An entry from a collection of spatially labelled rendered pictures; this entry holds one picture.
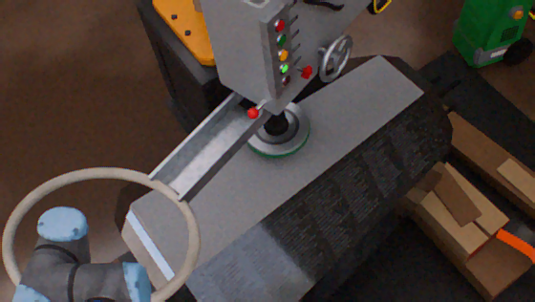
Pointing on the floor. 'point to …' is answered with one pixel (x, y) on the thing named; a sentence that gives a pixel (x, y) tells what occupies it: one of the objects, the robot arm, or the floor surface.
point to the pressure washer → (492, 32)
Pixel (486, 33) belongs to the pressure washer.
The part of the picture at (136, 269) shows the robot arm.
